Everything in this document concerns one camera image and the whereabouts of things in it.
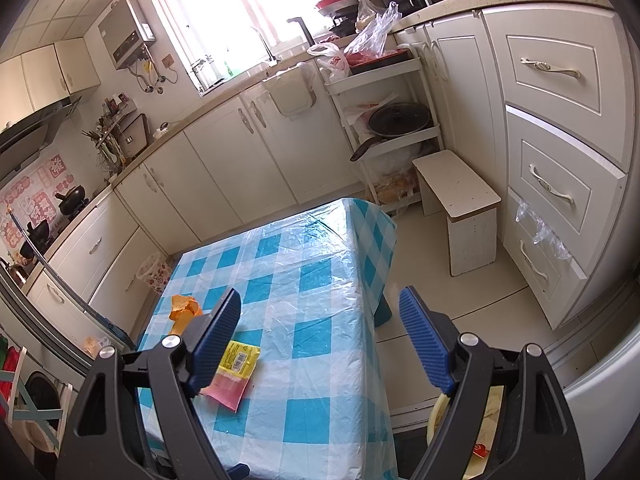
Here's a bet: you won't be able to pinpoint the white folding door bin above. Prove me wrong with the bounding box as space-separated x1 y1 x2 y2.
262 62 318 120

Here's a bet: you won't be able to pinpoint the dark washing machine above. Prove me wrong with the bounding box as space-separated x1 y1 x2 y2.
22 370 66 461

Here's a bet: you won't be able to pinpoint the red green package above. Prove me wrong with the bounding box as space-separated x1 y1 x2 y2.
0 337 21 411

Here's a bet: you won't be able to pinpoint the clear plastic bag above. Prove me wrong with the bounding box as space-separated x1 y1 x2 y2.
342 2 403 56

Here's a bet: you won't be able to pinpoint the chrome faucet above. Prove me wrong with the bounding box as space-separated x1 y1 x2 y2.
250 26 278 63

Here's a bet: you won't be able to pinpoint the red tray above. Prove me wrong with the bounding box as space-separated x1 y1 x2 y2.
345 47 413 67

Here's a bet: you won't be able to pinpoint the black faucet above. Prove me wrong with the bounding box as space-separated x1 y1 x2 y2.
286 16 317 48

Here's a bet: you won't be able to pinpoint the range hood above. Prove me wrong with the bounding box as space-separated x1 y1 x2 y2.
0 95 83 181

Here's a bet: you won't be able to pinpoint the utensil rack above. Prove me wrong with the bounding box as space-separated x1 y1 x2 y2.
81 92 151 181

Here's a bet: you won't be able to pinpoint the yellow pink snack wrapper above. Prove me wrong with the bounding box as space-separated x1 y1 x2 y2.
200 340 261 413

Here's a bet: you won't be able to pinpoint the sliding door frame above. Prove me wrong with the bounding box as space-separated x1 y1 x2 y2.
0 265 126 376

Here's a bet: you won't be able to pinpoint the floral waste bin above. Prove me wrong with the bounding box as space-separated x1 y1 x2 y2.
136 252 175 295

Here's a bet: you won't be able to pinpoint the white base cabinets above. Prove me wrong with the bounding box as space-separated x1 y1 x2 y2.
25 57 371 321

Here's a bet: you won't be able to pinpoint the silver water heater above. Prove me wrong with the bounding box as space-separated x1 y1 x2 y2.
97 0 156 71

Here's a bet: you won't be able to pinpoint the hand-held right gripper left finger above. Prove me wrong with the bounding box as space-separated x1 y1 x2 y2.
57 287 242 480

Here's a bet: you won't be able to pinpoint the white plastic bag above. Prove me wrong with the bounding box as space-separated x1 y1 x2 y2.
355 0 382 31

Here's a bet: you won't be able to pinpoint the black clay pot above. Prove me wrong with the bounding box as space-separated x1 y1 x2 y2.
55 185 88 216

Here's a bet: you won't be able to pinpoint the white storage rack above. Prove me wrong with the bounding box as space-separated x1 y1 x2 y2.
322 45 443 206

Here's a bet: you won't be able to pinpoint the black wok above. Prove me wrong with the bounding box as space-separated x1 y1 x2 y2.
26 220 51 251

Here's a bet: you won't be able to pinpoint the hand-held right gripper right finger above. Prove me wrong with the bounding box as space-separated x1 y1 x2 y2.
398 286 586 480

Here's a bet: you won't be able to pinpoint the clear plastic film on drawer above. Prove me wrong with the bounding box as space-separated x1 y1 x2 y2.
515 199 572 261

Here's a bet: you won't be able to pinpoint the black frying pan with lid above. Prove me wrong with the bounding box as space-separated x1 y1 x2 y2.
349 102 432 162

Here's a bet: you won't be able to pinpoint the pink wall sticker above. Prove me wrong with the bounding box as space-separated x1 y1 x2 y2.
0 152 76 248

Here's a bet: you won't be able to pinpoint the blue checkered tablecloth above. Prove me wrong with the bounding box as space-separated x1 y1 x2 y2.
135 197 398 480

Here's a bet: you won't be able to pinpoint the bag of bread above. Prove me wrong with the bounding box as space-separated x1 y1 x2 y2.
372 170 418 206

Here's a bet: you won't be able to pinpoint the pale yellow plastic basin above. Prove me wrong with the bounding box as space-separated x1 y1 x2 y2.
426 385 506 480

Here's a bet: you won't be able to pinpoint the white bag with red print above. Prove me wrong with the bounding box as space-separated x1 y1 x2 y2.
306 42 351 81

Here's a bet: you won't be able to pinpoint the white wall cabinets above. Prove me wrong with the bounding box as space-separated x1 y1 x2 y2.
0 37 102 136

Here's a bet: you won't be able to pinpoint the white wooden stool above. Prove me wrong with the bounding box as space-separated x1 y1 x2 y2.
411 151 502 277

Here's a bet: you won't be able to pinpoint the stack of cookware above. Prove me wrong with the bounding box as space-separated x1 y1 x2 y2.
315 0 361 26

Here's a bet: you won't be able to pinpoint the small orange peel piece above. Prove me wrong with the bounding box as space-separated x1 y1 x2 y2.
169 294 205 335

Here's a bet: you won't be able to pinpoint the white drawer cabinet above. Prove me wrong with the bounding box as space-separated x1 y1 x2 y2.
392 2 636 331

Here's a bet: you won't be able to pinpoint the kitchen window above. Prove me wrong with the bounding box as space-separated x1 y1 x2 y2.
142 0 351 96

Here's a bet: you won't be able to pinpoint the metal kettle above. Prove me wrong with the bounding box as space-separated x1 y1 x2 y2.
0 257 28 283

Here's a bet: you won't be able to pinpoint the blue white folding rack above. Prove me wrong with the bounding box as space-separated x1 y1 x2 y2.
0 345 71 441

